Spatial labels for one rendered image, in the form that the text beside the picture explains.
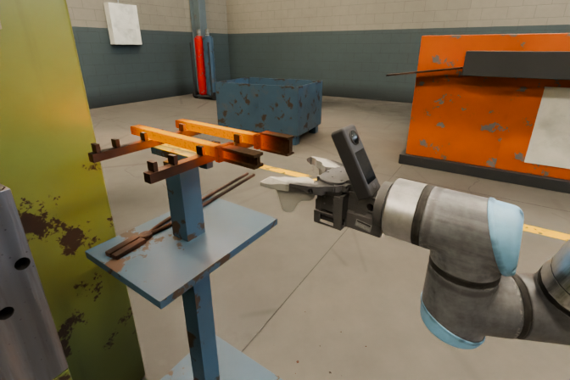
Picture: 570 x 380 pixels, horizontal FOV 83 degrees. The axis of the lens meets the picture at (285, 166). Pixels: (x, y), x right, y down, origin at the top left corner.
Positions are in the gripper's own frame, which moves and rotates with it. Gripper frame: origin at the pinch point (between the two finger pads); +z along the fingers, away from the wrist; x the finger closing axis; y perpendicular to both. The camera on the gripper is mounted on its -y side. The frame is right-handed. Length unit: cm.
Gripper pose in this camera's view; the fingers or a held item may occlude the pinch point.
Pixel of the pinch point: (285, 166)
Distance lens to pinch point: 60.1
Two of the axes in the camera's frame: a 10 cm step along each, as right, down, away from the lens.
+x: 5.9, -2.8, 7.6
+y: 0.0, 9.4, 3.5
